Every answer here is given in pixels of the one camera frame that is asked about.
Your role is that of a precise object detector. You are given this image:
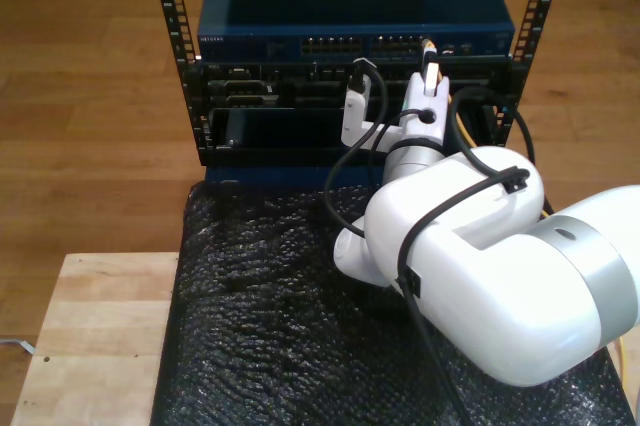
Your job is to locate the black rack server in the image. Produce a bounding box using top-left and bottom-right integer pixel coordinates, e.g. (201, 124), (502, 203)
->
(198, 60), (512, 110)

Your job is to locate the blue base board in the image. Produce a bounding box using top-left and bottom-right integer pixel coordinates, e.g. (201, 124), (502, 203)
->
(204, 163), (386, 187)

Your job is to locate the black bubble wrap mat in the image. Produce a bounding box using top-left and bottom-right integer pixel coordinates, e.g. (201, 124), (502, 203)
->
(149, 179), (636, 426)

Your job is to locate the black camera cable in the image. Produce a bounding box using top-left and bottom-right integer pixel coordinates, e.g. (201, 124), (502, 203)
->
(323, 58), (401, 238)

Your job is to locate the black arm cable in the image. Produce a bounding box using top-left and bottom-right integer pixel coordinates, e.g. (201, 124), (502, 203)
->
(395, 165), (531, 426)

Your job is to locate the white flat ribbon cable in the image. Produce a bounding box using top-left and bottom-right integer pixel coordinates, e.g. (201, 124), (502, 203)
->
(0, 338), (37, 355)

